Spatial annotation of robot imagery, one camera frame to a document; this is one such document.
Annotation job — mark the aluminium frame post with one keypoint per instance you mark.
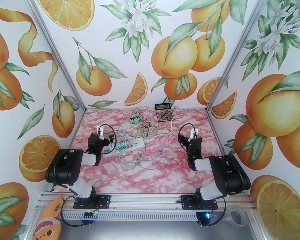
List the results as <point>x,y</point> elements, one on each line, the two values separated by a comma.
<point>232,61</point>
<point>60,61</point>

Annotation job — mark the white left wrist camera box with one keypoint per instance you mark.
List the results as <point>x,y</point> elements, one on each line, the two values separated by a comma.
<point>101,134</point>

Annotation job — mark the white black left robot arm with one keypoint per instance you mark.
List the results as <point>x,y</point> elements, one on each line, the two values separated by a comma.
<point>65,166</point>

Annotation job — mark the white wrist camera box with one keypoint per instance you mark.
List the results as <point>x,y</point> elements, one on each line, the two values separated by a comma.
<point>192,134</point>
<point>101,134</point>

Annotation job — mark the black orange calculator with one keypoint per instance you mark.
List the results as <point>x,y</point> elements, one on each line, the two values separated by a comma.
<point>163,114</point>

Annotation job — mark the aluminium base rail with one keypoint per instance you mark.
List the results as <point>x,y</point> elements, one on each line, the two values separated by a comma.
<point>145,199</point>

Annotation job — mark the orange plush toy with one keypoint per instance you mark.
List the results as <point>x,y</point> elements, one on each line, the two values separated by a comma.
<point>46,225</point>

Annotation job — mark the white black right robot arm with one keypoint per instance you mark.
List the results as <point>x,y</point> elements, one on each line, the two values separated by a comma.
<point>229,173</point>

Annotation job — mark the white power strip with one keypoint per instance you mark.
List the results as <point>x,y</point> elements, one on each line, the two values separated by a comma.
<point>138,142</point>

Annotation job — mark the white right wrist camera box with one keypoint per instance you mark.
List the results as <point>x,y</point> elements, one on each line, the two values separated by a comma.
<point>192,134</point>

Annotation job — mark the small circuit board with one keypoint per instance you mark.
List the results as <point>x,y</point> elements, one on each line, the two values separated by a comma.
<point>91,215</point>
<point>212,216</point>

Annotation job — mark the clear tape roll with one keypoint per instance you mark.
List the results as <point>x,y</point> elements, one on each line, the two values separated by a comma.
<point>244,220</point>

